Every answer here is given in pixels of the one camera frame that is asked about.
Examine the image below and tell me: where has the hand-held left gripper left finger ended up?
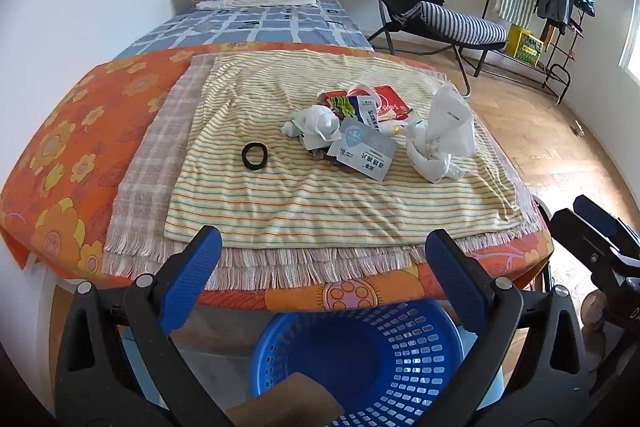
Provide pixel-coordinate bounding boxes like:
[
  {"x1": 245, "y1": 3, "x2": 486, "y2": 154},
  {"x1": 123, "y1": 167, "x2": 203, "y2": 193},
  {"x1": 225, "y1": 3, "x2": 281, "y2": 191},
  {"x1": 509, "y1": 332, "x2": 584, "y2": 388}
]
[{"x1": 55, "y1": 225, "x2": 236, "y2": 427}]

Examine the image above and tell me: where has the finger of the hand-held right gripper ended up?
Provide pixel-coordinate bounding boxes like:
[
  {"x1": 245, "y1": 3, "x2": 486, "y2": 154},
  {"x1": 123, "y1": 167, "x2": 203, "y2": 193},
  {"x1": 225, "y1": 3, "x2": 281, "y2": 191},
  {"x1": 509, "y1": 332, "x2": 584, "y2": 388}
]
[
  {"x1": 574, "y1": 195, "x2": 640, "y2": 258},
  {"x1": 550, "y1": 208, "x2": 621, "y2": 276}
]

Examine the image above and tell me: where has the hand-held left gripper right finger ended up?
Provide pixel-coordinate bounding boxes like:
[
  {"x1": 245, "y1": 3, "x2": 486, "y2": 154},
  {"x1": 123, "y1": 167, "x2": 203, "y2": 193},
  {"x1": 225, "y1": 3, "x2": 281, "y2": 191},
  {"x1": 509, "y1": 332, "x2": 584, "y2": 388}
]
[{"x1": 425, "y1": 229, "x2": 601, "y2": 427}]

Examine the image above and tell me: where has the blue plastic basket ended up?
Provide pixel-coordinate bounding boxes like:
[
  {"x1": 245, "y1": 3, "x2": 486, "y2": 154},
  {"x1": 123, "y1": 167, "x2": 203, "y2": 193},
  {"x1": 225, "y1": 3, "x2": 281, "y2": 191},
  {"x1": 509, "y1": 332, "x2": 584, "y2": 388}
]
[{"x1": 249, "y1": 298, "x2": 465, "y2": 427}]

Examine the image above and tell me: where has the red cardboard box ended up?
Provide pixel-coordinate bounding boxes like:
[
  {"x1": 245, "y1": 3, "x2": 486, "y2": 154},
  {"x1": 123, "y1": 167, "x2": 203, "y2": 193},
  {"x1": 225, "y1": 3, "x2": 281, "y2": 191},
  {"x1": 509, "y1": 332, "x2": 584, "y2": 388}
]
[{"x1": 325, "y1": 84, "x2": 414, "y2": 124}]

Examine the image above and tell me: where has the white plastic loop strip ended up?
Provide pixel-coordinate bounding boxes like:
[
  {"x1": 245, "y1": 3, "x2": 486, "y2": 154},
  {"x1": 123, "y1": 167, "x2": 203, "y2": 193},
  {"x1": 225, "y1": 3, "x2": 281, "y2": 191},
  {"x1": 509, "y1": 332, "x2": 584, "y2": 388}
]
[{"x1": 347, "y1": 82, "x2": 382, "y2": 108}]

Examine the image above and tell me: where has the person's right hand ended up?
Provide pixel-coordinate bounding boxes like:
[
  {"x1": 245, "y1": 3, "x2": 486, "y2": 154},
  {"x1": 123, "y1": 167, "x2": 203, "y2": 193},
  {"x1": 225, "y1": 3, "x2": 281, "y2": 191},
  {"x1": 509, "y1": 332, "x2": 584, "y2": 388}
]
[{"x1": 581, "y1": 292, "x2": 619, "y2": 364}]

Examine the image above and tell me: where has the pink plaid fringed cloth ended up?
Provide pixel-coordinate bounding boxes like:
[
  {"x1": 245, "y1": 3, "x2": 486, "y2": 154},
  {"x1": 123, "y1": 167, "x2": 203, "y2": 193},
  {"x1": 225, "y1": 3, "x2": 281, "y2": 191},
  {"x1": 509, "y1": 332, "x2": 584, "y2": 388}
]
[{"x1": 101, "y1": 52, "x2": 546, "y2": 292}]

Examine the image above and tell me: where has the yellow striped cloth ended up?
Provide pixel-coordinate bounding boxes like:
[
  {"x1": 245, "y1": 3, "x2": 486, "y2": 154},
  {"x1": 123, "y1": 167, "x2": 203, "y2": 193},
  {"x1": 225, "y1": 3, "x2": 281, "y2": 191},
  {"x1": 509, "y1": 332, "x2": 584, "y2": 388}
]
[{"x1": 164, "y1": 51, "x2": 526, "y2": 250}]

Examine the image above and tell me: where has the large white plastic bag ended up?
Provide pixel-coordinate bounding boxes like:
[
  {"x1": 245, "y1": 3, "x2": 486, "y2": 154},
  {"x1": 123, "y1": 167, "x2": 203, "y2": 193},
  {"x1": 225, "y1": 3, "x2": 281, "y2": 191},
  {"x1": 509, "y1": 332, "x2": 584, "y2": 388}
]
[{"x1": 404, "y1": 84, "x2": 477, "y2": 184}]

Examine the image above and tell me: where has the black clothes rack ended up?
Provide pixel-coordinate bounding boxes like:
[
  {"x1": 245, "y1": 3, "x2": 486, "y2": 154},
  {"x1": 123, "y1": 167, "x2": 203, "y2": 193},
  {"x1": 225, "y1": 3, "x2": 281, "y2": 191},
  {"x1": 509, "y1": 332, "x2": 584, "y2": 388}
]
[{"x1": 480, "y1": 0, "x2": 593, "y2": 100}]

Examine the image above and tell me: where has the grey blue foil packet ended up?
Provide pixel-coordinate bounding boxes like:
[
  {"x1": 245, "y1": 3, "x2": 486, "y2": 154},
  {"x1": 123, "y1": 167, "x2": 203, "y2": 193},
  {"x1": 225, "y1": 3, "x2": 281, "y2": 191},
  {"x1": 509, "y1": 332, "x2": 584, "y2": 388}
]
[{"x1": 327, "y1": 116, "x2": 398, "y2": 182}]

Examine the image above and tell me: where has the orange floral cloth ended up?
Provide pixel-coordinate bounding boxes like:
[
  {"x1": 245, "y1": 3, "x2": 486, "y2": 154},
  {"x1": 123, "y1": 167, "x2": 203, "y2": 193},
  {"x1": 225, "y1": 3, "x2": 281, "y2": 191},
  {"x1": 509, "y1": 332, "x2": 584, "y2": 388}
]
[{"x1": 0, "y1": 42, "x2": 555, "y2": 312}]

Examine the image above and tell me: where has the brown cardboard piece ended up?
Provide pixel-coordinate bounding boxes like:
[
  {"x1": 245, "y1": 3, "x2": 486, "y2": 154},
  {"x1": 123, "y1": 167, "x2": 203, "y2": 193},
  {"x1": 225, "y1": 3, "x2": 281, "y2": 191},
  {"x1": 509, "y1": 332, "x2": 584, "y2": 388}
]
[{"x1": 224, "y1": 372, "x2": 346, "y2": 427}]

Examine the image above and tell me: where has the white blue sachet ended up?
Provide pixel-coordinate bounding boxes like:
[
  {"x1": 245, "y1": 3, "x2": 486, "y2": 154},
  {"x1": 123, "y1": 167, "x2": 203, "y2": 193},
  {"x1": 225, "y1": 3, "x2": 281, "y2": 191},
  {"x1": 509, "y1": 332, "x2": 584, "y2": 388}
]
[{"x1": 351, "y1": 95, "x2": 382, "y2": 128}]

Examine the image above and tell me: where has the crumpled white tissue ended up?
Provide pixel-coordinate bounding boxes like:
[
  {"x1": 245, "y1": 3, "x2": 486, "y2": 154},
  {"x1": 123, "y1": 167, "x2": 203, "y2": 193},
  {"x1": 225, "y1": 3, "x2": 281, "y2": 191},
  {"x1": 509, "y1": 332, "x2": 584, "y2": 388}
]
[{"x1": 281, "y1": 104, "x2": 342, "y2": 144}]

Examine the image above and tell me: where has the yellow plastic crate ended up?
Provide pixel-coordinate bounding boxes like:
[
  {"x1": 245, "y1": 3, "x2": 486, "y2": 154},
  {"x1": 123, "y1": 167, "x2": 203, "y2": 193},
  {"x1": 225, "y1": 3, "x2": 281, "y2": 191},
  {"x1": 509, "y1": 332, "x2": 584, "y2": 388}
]
[{"x1": 505, "y1": 25, "x2": 545, "y2": 66}]

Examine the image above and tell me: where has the window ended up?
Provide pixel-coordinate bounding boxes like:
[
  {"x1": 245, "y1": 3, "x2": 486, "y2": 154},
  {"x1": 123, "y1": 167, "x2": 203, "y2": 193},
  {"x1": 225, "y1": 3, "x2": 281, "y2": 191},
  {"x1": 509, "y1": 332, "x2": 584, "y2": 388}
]
[{"x1": 619, "y1": 0, "x2": 640, "y2": 82}]

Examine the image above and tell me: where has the striped chair cushion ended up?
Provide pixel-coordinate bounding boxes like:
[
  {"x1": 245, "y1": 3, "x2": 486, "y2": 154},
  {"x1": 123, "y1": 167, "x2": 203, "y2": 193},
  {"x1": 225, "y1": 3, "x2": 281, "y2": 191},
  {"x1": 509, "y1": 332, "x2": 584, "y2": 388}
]
[{"x1": 404, "y1": 1, "x2": 508, "y2": 45}]

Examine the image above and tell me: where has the blue checked bed sheet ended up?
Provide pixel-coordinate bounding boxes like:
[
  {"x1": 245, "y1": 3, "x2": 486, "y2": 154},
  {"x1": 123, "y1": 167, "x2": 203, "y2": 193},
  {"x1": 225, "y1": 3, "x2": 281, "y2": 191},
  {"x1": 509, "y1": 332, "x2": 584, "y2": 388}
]
[{"x1": 114, "y1": 0, "x2": 375, "y2": 58}]

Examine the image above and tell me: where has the folded white sheet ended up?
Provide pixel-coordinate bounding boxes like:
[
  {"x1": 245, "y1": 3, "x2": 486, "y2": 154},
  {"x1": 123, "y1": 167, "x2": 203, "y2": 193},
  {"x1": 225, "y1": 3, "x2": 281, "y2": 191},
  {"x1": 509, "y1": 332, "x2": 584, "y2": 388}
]
[{"x1": 195, "y1": 0, "x2": 318, "y2": 12}]

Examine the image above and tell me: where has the black hair tie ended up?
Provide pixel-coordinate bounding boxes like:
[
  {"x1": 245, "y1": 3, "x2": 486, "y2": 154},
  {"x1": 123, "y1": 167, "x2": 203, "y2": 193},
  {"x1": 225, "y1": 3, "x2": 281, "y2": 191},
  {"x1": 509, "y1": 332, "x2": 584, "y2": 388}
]
[{"x1": 241, "y1": 142, "x2": 268, "y2": 170}]

